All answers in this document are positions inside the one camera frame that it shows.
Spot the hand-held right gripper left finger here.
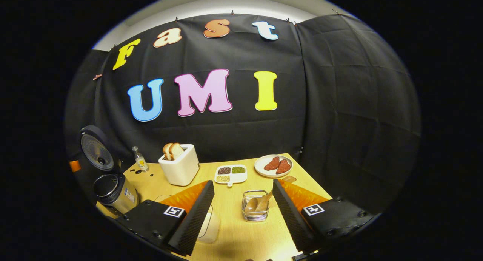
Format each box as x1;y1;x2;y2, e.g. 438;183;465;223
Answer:
115;180;215;257

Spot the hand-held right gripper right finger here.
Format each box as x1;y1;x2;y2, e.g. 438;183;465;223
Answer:
272;179;378;255

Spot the translucent box of rice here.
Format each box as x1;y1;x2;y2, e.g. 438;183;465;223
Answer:
196;205;221;244

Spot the metal wire chopstick holder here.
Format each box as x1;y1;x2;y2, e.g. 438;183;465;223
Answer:
241;190;270;222

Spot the wooden spoon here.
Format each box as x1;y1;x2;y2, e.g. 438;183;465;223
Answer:
245;190;273;212

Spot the black and silver rice cooker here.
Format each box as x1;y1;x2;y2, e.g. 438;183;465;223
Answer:
79;125;139;216

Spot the white toaster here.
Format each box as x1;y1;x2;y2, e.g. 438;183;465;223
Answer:
158;144;200;187

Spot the red meat piece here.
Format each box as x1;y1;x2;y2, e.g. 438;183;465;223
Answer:
263;156;281;171
275;159;292;175

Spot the white round plate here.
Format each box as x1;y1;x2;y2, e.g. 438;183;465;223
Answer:
254;154;293;178

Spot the white divided dish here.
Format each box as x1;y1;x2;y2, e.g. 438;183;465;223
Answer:
214;165;248;187

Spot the small glass bottle yellow label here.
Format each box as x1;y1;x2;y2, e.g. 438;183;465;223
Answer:
132;146;149;172

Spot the black backdrop cloth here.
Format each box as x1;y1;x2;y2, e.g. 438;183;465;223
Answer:
64;14;421;216

